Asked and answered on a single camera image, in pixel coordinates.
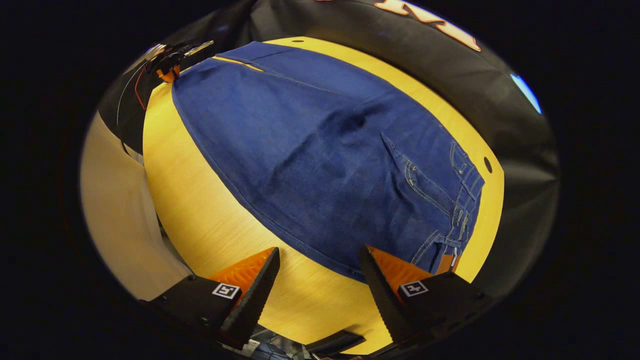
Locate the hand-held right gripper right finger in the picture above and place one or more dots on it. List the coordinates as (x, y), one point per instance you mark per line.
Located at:
(382, 300)

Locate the blue denim jeans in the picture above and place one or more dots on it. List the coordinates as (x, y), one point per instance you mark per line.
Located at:
(310, 160)

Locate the person's beige clothing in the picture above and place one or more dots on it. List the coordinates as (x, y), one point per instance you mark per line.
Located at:
(120, 215)

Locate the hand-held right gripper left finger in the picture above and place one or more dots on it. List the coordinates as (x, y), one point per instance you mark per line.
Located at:
(257, 295)

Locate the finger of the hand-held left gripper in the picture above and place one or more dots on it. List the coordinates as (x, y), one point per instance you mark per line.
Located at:
(169, 75)

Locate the black backdrop cloth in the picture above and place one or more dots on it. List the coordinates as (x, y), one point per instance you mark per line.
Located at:
(520, 160)

